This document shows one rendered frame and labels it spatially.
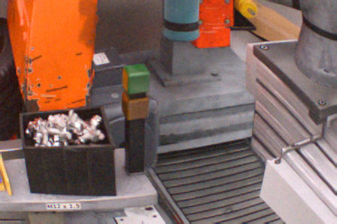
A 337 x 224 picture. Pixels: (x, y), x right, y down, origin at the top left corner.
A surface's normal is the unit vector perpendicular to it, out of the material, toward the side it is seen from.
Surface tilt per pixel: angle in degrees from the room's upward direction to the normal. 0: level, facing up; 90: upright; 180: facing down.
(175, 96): 0
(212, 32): 90
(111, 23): 0
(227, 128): 90
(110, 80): 90
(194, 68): 90
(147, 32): 0
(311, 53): 72
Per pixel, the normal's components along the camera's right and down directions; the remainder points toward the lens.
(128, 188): 0.04, -0.87
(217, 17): 0.33, 0.48
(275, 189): -0.89, 0.20
